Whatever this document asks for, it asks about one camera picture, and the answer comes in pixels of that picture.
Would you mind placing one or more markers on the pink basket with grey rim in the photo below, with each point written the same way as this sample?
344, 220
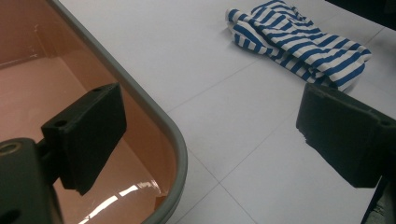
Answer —
31, 90

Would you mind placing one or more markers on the blue white striped cloth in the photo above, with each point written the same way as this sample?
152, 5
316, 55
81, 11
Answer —
299, 40

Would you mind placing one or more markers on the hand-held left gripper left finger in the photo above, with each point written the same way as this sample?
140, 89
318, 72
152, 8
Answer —
87, 133

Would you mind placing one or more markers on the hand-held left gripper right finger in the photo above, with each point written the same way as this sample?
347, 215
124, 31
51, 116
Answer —
345, 140

